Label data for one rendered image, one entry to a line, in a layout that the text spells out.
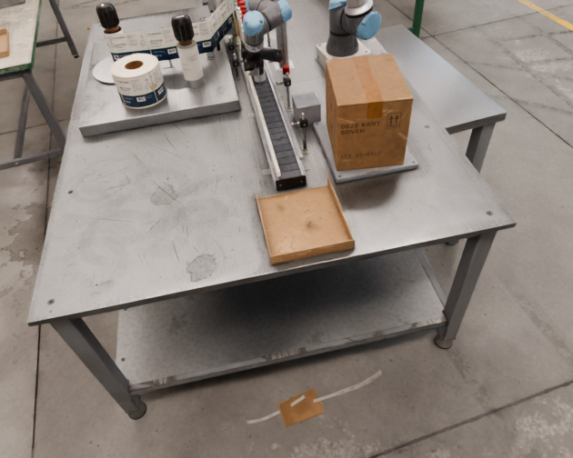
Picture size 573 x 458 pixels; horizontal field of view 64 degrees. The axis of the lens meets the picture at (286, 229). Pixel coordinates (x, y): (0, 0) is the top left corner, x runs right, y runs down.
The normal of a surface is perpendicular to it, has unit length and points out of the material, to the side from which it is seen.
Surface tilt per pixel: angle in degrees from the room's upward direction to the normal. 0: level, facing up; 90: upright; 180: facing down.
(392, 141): 90
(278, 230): 0
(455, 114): 0
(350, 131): 90
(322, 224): 0
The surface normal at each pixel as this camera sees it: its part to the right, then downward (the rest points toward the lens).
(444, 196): -0.07, -0.68
